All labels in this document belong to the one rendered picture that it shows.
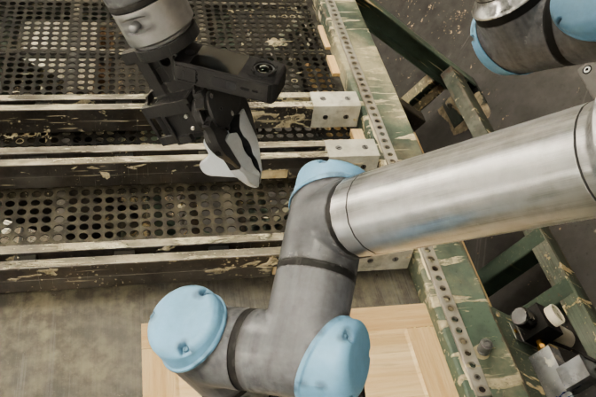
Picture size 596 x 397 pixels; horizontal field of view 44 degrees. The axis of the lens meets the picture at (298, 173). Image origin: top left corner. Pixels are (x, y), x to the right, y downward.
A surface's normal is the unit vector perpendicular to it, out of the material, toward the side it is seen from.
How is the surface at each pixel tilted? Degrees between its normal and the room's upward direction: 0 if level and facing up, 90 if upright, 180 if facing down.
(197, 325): 28
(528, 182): 37
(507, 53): 67
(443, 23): 0
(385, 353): 55
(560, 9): 8
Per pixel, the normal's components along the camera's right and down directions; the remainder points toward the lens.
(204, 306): -0.35, -0.59
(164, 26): 0.39, 0.39
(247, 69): 0.10, -0.75
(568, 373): -0.73, -0.40
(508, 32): -0.36, 0.66
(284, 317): -0.54, -0.43
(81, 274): 0.17, 0.69
